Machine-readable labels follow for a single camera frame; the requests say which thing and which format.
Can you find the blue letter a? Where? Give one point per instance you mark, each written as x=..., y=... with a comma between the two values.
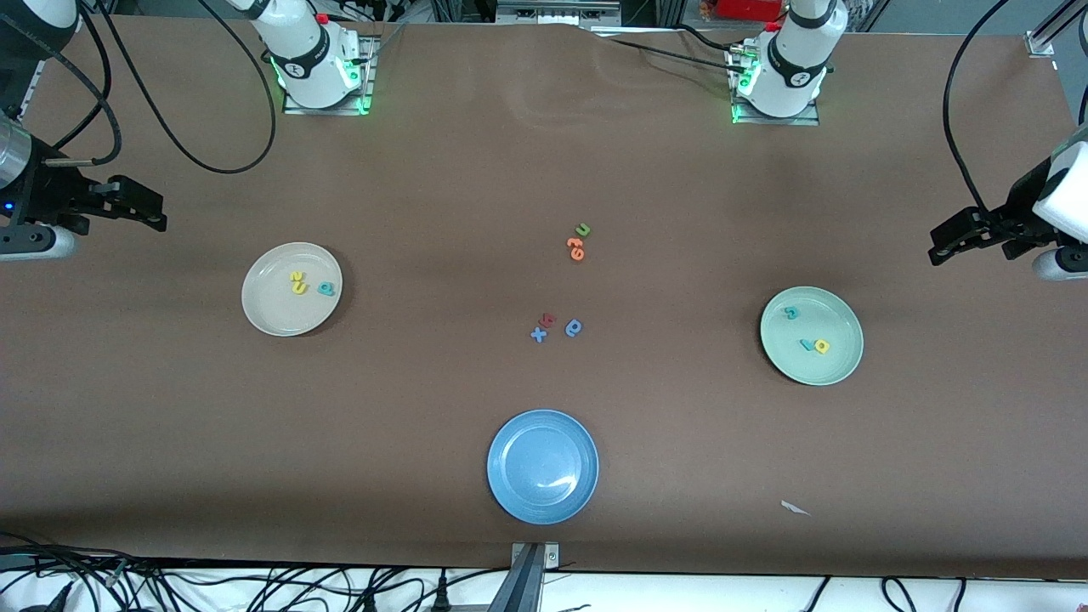
x=574, y=328

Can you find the red box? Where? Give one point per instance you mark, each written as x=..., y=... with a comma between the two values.
x=748, y=8

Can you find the beige brown plate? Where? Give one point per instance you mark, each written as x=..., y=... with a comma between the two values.
x=280, y=314

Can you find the aluminium frame profile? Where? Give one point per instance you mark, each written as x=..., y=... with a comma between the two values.
x=1041, y=38

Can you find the green plate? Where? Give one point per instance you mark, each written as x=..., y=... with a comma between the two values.
x=824, y=374

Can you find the dark aluminium pole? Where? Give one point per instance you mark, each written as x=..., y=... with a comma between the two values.
x=520, y=591

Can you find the silver pole bracket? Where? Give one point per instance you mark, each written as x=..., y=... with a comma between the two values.
x=552, y=557

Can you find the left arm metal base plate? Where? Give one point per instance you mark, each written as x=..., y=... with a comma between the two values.
x=748, y=119

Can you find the orange letters pair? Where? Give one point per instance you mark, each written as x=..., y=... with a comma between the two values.
x=575, y=248

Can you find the grey metal equipment box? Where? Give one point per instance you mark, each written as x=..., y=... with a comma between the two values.
x=552, y=13

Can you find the white paper scrap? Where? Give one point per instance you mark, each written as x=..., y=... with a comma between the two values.
x=793, y=507

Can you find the brown table cover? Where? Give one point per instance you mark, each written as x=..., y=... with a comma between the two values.
x=170, y=425

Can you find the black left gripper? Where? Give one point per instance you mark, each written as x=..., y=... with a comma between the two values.
x=1017, y=206

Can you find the teal letter g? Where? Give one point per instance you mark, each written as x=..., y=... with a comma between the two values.
x=326, y=290

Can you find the black power plug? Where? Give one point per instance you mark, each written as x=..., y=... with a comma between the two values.
x=440, y=597
x=370, y=603

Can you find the blue plate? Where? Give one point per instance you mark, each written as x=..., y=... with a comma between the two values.
x=542, y=467

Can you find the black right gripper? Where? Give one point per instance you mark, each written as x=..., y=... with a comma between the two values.
x=49, y=198

